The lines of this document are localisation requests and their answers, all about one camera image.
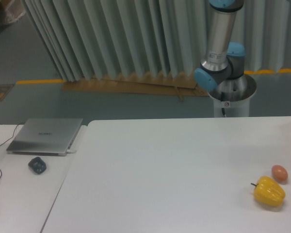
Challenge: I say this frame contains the brown egg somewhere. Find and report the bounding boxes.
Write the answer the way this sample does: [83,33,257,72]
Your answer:
[271,165,288,183]

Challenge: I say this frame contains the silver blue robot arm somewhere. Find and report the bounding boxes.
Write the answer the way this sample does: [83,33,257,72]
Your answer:
[194,0,257,102]

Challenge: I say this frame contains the flat brown cardboard sheet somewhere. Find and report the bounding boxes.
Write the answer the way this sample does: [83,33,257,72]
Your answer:
[62,73,208,101]

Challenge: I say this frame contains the pale green folding curtain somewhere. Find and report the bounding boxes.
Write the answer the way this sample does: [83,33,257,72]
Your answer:
[22,0,291,82]

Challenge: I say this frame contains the silver closed laptop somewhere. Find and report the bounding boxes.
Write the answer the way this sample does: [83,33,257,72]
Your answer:
[6,118,83,156]

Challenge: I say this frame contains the small black case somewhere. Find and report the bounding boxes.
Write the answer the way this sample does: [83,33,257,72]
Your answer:
[28,157,47,175]

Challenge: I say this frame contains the yellow bell pepper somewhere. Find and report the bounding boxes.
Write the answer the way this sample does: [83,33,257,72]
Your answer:
[250,176,286,207]

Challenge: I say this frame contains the clear plastic bag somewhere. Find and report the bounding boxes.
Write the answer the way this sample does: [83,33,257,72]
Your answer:
[0,0,26,25]

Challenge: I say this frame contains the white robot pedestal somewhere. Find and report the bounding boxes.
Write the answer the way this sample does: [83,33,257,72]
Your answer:
[208,74,257,117]

